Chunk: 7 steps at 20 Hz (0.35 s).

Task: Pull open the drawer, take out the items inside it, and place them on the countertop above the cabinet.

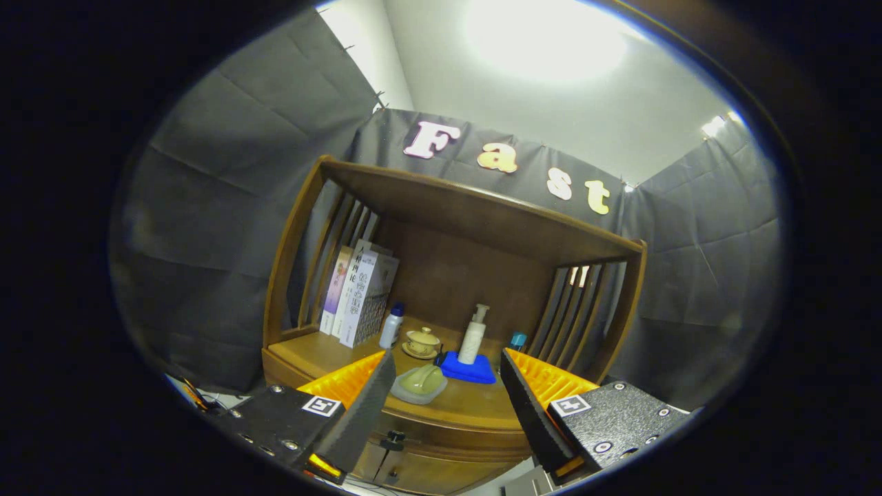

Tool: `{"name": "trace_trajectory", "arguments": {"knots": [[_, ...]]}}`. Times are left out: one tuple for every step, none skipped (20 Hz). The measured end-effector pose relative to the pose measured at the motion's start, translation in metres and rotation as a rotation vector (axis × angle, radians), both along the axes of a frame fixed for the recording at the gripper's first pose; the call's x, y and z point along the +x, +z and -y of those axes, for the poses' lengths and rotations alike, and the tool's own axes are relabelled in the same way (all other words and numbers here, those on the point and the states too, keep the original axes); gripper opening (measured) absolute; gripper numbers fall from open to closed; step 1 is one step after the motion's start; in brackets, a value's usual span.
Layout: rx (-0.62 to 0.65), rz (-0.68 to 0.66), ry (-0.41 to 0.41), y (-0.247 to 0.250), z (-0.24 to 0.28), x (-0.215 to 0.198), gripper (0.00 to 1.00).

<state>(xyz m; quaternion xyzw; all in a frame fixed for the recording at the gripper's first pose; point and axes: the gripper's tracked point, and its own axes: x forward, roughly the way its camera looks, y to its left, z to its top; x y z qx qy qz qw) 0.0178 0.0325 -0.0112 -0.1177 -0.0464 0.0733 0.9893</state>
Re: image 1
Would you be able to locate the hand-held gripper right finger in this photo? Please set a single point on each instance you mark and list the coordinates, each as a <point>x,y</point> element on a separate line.
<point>534,413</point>

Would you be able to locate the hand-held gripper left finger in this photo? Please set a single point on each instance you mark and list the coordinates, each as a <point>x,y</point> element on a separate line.
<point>358,413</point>

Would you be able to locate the black drawer knob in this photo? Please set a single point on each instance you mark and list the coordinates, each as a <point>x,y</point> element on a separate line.
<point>394,439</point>

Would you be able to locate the clear container with green item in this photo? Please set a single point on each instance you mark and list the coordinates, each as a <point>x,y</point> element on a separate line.
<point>419,382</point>

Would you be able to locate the wooden countertop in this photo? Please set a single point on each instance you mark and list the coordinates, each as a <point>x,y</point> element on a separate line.
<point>324,351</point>

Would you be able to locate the black cabinet door knob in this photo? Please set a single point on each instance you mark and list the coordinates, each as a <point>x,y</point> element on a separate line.
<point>393,475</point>

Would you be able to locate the brown wooden cabinet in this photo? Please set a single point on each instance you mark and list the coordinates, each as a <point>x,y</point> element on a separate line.
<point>468,275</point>

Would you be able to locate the blue folded cloth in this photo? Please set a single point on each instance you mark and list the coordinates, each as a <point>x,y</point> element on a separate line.
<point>472,373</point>

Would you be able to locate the clear bottle with teal cap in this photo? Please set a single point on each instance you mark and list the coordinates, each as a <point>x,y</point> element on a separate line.
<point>517,339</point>

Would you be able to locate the white bottle with blue cap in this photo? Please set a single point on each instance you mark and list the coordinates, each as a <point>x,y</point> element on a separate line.
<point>391,327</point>

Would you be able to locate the yellow lidded teacup with saucer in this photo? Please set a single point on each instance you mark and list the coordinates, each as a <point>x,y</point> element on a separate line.
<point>422,341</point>

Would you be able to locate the white pump bottle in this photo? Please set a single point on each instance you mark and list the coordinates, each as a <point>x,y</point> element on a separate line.
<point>473,337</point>

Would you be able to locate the pink and purple book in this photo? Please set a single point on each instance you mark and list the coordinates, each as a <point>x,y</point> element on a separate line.
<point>337,289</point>

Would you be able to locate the thin white book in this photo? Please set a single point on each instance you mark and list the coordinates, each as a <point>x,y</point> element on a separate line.
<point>353,275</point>

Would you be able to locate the orange and black floor tool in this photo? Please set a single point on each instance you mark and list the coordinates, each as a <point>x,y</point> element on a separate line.
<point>196,398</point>

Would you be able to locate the small ceiling spotlight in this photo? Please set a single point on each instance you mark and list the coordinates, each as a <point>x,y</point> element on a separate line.
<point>713,126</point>

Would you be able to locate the large ceiling lamp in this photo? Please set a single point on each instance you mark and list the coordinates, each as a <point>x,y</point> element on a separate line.
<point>544,41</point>

